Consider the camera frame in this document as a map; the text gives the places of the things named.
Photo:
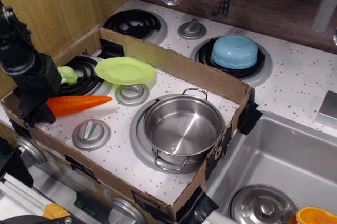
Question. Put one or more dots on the black rear right burner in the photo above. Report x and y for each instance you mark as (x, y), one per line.
(202, 54)

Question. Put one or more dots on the green toy broccoli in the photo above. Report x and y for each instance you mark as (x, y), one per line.
(68, 75)

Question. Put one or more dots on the orange yellow toy piece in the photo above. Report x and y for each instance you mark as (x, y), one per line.
(54, 211)

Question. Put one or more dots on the grey metal sink basin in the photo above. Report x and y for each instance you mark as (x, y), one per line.
(278, 152)

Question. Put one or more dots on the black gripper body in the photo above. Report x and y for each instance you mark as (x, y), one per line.
(38, 80)

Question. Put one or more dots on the grey block on counter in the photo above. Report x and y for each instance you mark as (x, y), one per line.
(327, 112)

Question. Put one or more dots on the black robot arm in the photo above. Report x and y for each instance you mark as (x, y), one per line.
(16, 44)

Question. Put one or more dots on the silver stove knob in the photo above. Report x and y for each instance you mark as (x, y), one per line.
(132, 95)
(91, 135)
(192, 30)

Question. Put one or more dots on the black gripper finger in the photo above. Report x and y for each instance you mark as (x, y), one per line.
(31, 118)
(46, 115)

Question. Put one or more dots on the orange toy carrot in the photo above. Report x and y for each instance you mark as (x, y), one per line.
(66, 105)

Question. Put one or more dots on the light green plastic plate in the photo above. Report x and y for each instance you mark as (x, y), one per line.
(125, 70)

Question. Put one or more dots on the black front left burner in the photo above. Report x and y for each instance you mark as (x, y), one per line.
(87, 81)

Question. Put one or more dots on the silver stove knob centre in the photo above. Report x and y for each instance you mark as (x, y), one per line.
(132, 95)

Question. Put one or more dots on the silver oven knob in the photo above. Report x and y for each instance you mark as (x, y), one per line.
(124, 212)
(30, 154)

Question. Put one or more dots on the silver stove knob front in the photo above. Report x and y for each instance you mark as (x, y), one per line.
(91, 135)

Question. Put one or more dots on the silver pot lid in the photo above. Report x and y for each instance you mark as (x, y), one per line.
(260, 203)

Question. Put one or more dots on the black device lower left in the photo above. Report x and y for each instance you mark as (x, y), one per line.
(12, 163)

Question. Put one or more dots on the light blue plastic bowl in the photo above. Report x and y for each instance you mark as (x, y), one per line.
(234, 52)

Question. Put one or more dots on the silver stove knob rear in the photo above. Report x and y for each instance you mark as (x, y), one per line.
(192, 30)

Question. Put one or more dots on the stainless steel pot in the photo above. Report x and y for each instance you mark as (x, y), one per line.
(182, 129)

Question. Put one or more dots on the toy orange half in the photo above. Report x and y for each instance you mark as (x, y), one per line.
(313, 215)

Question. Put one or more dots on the silver oven knob left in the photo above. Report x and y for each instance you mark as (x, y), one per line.
(30, 154)

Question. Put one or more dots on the silver faucet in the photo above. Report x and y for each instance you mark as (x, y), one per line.
(323, 16)

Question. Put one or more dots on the silver oven knob right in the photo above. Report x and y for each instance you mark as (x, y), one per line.
(124, 212)

